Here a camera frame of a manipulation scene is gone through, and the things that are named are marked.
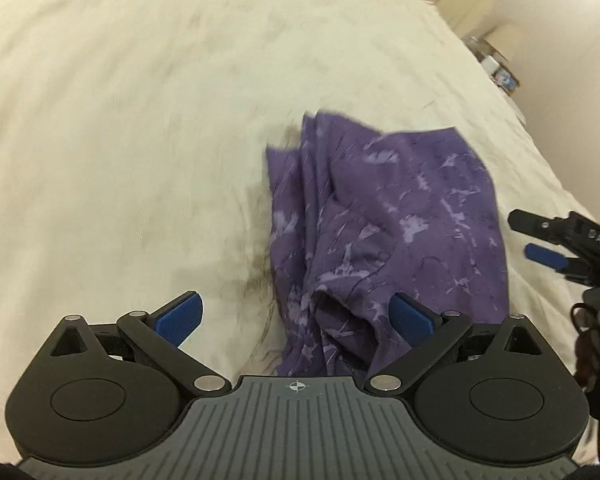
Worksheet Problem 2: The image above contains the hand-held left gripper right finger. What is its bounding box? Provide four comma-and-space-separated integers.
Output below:
362, 292, 554, 397

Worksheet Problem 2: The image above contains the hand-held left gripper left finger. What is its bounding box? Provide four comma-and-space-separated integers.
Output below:
47, 290, 233, 397

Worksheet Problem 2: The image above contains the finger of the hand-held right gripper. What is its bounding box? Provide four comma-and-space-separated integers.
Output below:
524, 242, 572, 269
508, 209, 563, 242

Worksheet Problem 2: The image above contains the purple patterned hooded jacket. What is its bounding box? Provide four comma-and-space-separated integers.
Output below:
265, 110, 511, 378

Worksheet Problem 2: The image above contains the cream nightstand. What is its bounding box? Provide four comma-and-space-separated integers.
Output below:
462, 35, 528, 125

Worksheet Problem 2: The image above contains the white table lamp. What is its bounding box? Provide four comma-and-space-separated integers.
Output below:
490, 22, 526, 66

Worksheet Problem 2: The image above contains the cream bedspread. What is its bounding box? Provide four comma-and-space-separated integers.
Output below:
0, 0, 600, 466

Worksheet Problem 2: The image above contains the black cable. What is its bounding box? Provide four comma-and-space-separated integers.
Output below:
570, 287, 600, 456

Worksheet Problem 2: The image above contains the wooden photo frame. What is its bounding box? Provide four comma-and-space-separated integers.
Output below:
492, 67, 521, 96

